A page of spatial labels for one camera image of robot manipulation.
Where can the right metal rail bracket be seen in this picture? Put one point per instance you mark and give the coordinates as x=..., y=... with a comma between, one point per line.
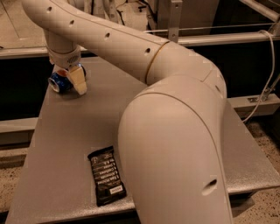
x=174, y=20

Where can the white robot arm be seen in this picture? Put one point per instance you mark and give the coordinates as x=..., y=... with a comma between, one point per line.
x=170, y=134

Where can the blue pepsi can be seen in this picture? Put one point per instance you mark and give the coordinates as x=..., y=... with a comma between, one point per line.
x=61, y=84

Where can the horizontal metal rail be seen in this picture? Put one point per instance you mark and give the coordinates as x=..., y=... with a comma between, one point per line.
x=203, y=40

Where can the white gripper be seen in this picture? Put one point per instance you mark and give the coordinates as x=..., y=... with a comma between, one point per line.
x=65, y=60

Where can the black snack bar wrapper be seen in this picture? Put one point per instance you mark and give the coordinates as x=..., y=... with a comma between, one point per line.
x=108, y=185

